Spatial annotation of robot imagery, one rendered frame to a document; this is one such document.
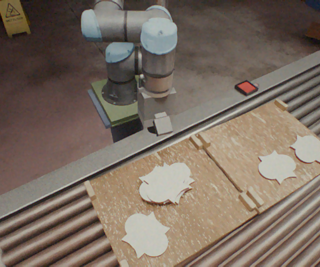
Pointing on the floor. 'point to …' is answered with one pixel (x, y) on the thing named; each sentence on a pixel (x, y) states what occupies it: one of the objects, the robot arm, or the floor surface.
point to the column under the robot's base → (125, 131)
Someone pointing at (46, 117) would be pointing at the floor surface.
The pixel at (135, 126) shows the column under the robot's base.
